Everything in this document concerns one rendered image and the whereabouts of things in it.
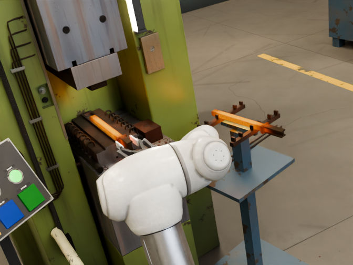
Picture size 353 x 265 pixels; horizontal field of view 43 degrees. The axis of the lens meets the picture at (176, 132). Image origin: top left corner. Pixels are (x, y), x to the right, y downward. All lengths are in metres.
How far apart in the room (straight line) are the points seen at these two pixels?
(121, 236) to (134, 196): 1.10
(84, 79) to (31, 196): 0.49
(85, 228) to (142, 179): 1.26
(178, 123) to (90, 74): 0.62
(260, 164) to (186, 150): 1.20
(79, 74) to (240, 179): 0.87
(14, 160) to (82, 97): 0.73
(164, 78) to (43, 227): 0.88
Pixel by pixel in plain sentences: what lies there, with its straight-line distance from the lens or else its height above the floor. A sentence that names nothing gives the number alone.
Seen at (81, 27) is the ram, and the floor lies 1.50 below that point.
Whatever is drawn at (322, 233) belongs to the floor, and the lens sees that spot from 2.82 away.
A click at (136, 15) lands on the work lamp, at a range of 1.96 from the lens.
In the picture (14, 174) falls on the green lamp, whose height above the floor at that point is 1.10.
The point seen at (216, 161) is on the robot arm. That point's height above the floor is 1.34.
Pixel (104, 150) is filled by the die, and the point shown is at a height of 0.98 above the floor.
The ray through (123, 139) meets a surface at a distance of 1.88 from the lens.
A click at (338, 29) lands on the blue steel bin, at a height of 0.23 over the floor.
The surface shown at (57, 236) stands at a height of 0.64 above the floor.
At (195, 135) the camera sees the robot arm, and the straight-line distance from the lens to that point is 1.58.
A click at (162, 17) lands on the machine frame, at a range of 2.06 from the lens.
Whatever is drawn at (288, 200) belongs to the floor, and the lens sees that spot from 3.06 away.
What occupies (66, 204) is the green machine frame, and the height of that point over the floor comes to 0.73.
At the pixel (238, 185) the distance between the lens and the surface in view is 2.06.
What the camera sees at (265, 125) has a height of 0.95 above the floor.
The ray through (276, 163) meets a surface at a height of 0.68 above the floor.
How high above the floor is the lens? 1.85
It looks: 27 degrees down
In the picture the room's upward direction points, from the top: 11 degrees counter-clockwise
